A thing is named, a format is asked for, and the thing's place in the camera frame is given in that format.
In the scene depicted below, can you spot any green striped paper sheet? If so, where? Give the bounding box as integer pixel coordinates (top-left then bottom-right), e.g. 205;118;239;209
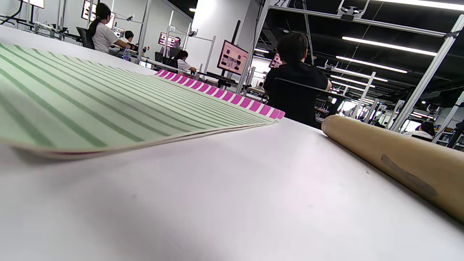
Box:
154;69;286;120
0;43;281;160

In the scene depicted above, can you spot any ceiling light bar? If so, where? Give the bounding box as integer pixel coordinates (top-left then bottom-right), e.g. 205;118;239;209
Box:
336;55;408;74
342;36;438;57
373;0;464;11

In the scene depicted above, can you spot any brown cardboard mailing tube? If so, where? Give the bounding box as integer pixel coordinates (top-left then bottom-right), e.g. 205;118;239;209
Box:
321;115;464;222

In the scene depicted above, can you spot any silver aluminium frame post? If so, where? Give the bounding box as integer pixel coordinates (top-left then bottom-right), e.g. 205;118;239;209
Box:
236;0;270;95
390;14;464;132

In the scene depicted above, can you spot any silver aluminium frame beam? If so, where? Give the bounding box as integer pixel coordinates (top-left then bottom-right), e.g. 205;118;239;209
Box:
268;5;450;38

